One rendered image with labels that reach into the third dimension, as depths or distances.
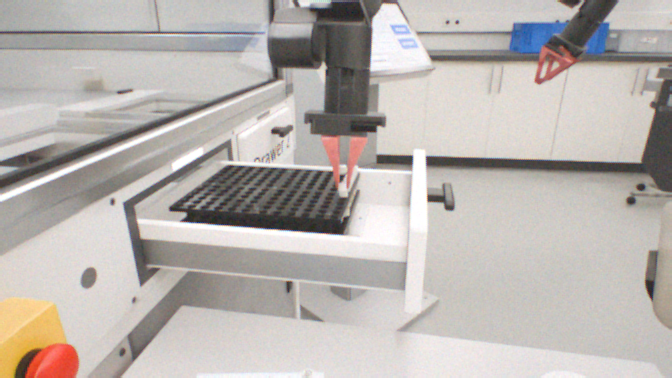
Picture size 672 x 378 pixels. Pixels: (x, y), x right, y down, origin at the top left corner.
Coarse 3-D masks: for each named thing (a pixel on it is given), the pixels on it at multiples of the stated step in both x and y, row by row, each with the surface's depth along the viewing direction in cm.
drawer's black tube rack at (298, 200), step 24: (240, 168) 69; (264, 168) 68; (288, 168) 68; (192, 192) 58; (216, 192) 58; (240, 192) 58; (264, 192) 58; (288, 192) 58; (312, 192) 58; (336, 192) 58; (192, 216) 55; (216, 216) 58; (240, 216) 52; (264, 216) 51; (288, 216) 51; (312, 216) 51
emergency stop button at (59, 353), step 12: (48, 348) 31; (60, 348) 31; (72, 348) 32; (36, 360) 30; (48, 360) 30; (60, 360) 31; (72, 360) 32; (36, 372) 30; (48, 372) 30; (60, 372) 31; (72, 372) 32
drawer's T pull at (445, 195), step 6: (444, 186) 57; (450, 186) 57; (426, 192) 55; (432, 192) 55; (438, 192) 55; (444, 192) 55; (450, 192) 55; (432, 198) 54; (438, 198) 54; (444, 198) 54; (450, 198) 53; (444, 204) 53; (450, 204) 52; (450, 210) 52
